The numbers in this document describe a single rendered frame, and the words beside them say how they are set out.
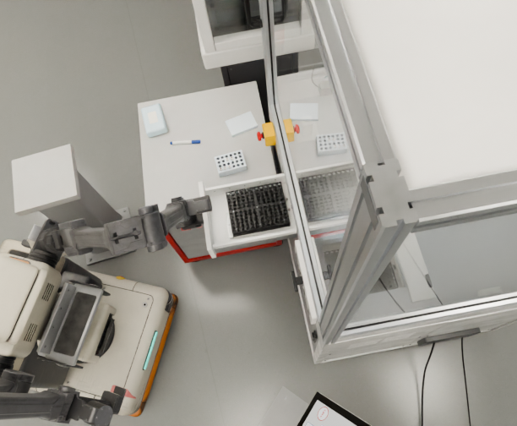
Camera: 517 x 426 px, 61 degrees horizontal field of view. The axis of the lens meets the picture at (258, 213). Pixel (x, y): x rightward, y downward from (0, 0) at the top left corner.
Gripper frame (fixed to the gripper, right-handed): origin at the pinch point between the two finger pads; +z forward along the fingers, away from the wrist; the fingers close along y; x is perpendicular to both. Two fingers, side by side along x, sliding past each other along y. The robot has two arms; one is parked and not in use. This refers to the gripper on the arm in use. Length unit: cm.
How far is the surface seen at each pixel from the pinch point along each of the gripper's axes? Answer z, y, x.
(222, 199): 6.6, 11.4, 12.2
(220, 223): 6.4, 9.3, 1.7
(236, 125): 13, 22, 50
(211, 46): -3, 18, 83
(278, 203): 0.7, 33.1, 3.0
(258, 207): 0.5, 25.2, 2.8
